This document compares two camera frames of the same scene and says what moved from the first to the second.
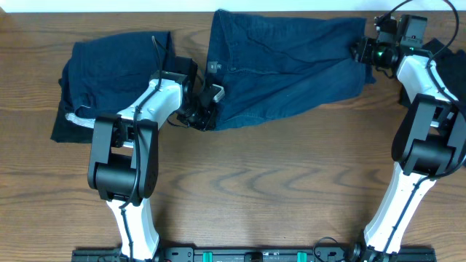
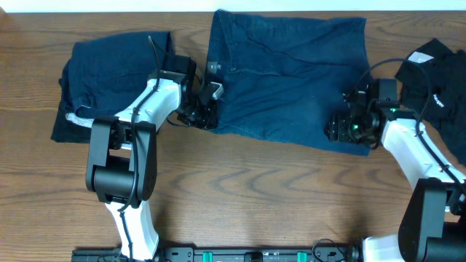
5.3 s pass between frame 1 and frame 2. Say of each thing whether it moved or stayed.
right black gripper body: moved
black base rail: stayed
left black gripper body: stayed
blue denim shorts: moved
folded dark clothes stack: stayed
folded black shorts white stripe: stayed
